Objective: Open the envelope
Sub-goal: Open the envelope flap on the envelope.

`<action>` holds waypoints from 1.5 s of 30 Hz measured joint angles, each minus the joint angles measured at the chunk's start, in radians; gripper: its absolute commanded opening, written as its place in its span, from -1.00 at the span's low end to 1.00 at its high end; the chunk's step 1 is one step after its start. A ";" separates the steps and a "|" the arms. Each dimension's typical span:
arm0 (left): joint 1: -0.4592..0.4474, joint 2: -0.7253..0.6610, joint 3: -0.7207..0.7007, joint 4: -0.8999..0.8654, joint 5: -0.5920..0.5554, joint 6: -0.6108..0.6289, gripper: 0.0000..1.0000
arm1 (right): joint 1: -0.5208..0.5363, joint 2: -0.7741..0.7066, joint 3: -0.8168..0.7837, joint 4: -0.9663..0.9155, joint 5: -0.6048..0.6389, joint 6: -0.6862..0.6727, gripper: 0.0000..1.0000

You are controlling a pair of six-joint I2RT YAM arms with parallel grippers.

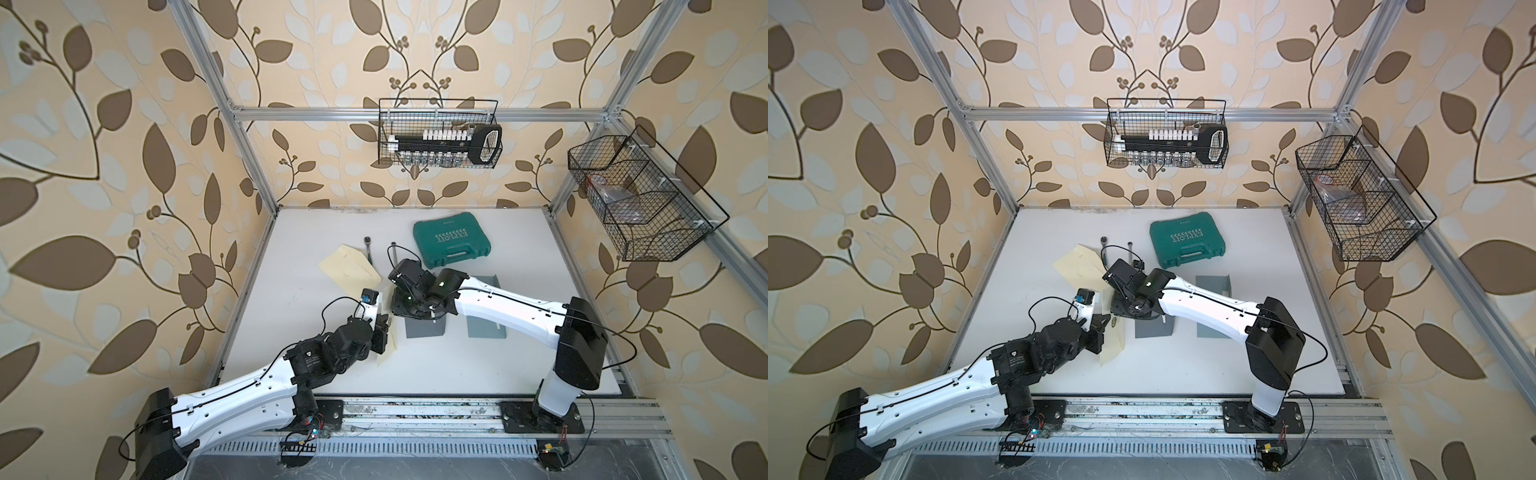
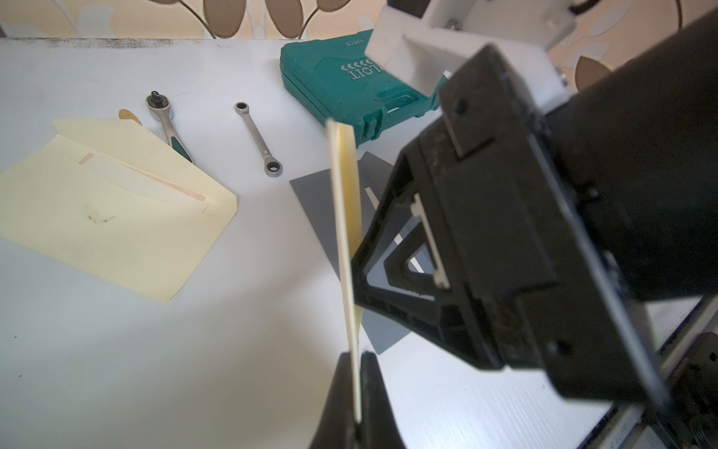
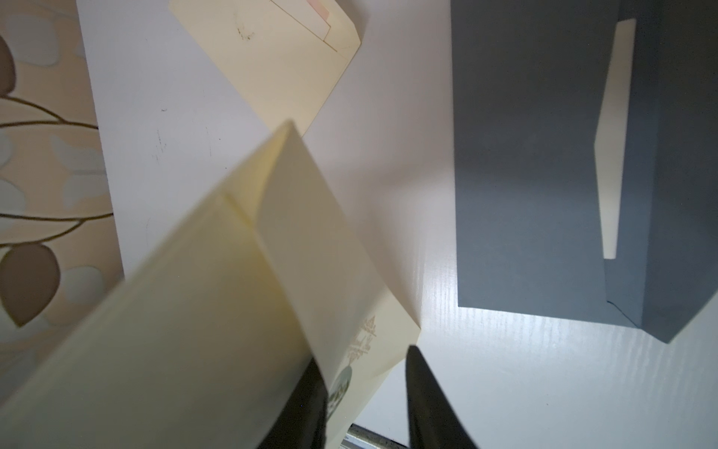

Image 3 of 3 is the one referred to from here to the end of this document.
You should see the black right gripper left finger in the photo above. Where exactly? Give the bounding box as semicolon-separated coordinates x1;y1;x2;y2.
257;359;328;449

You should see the cream envelope brown seal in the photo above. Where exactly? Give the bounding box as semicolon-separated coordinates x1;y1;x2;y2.
168;0;361;134

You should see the cream envelope green seal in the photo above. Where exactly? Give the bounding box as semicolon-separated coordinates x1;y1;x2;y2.
1;122;420;448

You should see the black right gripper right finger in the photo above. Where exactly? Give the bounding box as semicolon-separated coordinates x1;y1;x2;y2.
405;345;478;449

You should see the dark grey envelope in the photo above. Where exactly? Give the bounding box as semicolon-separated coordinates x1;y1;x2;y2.
451;1;717;343

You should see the white card grey envelope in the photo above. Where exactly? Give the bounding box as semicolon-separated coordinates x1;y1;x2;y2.
594;19;637;260

